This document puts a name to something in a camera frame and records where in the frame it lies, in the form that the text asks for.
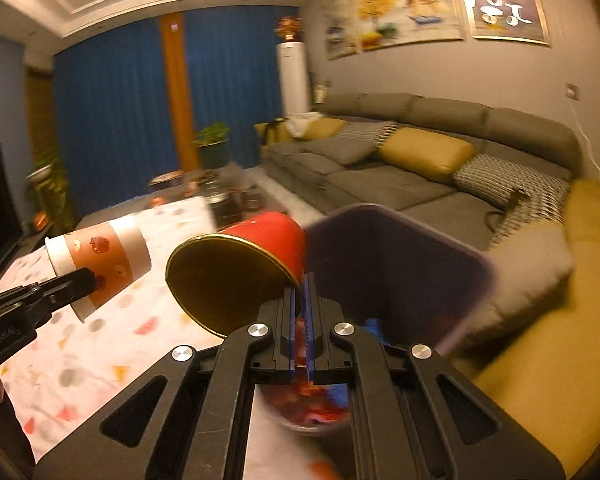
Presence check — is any wooden cabinet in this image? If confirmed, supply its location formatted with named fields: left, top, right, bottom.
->
left=25, top=67, right=58, bottom=161

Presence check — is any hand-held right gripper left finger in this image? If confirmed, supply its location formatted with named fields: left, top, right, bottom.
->
left=32, top=272, right=307, bottom=480

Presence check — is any dark grey trash bin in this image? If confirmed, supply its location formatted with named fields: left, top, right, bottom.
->
left=304, top=204, right=496, bottom=356

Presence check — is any grey and yellow sofa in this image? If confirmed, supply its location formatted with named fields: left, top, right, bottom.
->
left=255, top=92, right=600, bottom=476

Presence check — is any trailing potted plant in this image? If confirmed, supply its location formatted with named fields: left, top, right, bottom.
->
left=27, top=152, right=76, bottom=231

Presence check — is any white cloth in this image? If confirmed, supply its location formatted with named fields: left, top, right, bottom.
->
left=286, top=112, right=321, bottom=136

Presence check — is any large yellow cushion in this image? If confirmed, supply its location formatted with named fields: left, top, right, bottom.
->
left=378, top=127, right=475, bottom=184

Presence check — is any orange flower arrangement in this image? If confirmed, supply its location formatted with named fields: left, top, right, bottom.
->
left=275, top=16, right=302, bottom=43

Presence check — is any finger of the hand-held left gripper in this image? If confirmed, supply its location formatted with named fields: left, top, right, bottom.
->
left=29, top=266, right=104, bottom=312

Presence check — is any white cable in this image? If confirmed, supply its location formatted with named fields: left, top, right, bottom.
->
left=572, top=97, right=600, bottom=181

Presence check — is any small yellow cushion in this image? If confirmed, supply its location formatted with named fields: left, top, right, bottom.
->
left=300, top=117, right=346, bottom=141

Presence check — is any potted plant in dark pot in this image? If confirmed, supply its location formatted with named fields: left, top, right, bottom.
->
left=195, top=121, right=231, bottom=169

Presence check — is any framed purple painting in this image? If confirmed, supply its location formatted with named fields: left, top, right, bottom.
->
left=452, top=0, right=551, bottom=47

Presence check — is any flat grey cushion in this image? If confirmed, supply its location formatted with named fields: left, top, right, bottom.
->
left=320, top=136, right=376, bottom=165

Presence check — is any framed sailboat painting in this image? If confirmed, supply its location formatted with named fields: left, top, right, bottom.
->
left=352, top=0, right=466, bottom=53

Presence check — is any white and orange paper cup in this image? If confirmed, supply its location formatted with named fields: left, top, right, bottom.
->
left=45, top=212, right=152, bottom=322

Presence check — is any orange curtain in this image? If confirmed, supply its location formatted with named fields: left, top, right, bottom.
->
left=160, top=12, right=201, bottom=171

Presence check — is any black and white patterned cushion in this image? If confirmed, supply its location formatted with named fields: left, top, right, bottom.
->
left=487, top=192, right=567, bottom=252
left=452, top=154, right=571, bottom=211
left=337, top=121, right=398, bottom=146

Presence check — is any white standing air conditioner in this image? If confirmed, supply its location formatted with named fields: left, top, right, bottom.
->
left=276, top=42, right=312, bottom=118

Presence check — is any blue curtain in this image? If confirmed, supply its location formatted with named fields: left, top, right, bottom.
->
left=52, top=20, right=183, bottom=216
left=185, top=7, right=301, bottom=168

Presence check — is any red paper cup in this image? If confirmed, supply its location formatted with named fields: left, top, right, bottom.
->
left=165, top=211, right=308, bottom=338

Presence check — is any small framed painting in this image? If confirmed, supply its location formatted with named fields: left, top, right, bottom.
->
left=322, top=0, right=361, bottom=61

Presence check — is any large grey cushion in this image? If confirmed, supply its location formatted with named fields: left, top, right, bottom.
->
left=480, top=220, right=576, bottom=331

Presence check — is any dark coffee table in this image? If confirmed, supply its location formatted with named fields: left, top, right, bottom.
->
left=147, top=165, right=271, bottom=231

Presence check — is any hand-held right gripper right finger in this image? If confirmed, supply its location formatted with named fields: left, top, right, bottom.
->
left=306, top=272, right=566, bottom=480

